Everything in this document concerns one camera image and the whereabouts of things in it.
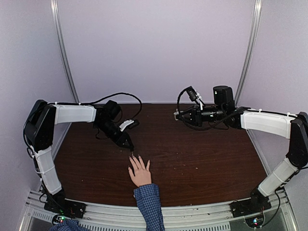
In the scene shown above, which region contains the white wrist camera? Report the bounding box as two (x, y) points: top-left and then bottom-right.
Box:
(119, 119), (140, 132)
(185, 86), (204, 111)

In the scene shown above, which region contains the slotted aluminium base rail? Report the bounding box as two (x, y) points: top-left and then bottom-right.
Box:
(18, 184), (298, 231)

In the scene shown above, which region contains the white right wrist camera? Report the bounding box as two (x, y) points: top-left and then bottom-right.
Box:
(185, 86), (204, 111)

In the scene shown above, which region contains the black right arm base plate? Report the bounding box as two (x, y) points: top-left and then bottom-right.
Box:
(230, 199), (272, 218)

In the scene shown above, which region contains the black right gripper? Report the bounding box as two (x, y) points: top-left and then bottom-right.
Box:
(177, 103), (226, 127)

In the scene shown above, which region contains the aluminium frame post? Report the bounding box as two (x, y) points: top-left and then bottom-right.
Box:
(50, 0), (81, 108)
(232, 0), (262, 108)

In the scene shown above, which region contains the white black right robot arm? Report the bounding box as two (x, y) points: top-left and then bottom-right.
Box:
(174, 86), (308, 213)

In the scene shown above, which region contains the blue checkered shirt sleeve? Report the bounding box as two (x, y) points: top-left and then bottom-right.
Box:
(133, 184), (165, 231)

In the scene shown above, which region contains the left aluminium frame post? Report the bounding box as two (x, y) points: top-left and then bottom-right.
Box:
(50, 0), (81, 108)

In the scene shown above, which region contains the mannequin hand with painted nails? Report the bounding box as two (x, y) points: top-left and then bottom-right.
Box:
(128, 155), (152, 187)

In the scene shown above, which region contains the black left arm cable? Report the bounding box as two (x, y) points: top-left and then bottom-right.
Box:
(79, 92), (142, 123)

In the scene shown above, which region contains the right aluminium frame post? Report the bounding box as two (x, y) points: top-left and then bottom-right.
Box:
(232, 0), (262, 108)

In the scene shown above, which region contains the clear nail polish bottle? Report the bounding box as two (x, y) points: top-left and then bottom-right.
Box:
(173, 110), (179, 121)

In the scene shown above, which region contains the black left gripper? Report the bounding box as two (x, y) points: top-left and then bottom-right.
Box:
(95, 119), (134, 149)

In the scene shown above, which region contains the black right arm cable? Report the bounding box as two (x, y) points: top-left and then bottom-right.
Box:
(176, 89), (241, 131)

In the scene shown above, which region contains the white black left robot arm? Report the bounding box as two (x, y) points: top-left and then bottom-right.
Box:
(23, 100), (135, 195)

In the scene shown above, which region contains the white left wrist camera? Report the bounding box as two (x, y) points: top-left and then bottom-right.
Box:
(119, 119), (140, 132)

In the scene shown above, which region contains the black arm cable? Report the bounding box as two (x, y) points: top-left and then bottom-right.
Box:
(79, 92), (142, 123)
(176, 89), (241, 131)

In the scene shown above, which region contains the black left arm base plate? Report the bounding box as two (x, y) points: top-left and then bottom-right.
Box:
(44, 200), (86, 218)

